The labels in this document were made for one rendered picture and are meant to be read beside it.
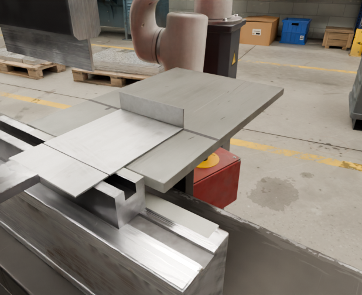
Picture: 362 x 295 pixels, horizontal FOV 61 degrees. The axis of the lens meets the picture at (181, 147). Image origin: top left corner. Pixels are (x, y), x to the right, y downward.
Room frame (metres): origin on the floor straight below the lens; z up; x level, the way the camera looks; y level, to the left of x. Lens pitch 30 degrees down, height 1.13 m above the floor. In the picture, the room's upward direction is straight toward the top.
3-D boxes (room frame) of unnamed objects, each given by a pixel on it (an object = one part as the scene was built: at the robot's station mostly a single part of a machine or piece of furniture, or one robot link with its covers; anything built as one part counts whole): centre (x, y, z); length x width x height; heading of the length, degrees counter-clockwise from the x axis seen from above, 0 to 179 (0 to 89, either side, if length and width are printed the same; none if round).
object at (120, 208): (0.23, 0.12, 0.99); 0.20 x 0.03 x 0.03; 55
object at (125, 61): (3.74, 0.60, 0.20); 1.01 x 0.63 x 0.12; 69
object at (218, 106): (0.34, 0.01, 1.00); 0.26 x 0.18 x 0.01; 145
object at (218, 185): (0.60, -0.01, 0.75); 0.20 x 0.16 x 0.18; 41
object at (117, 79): (3.74, 0.59, 0.07); 1.20 x 0.81 x 0.14; 69
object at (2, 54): (4.27, 2.11, 0.17); 0.99 x 0.63 x 0.05; 63
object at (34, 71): (4.27, 2.11, 0.07); 1.20 x 0.80 x 0.14; 63
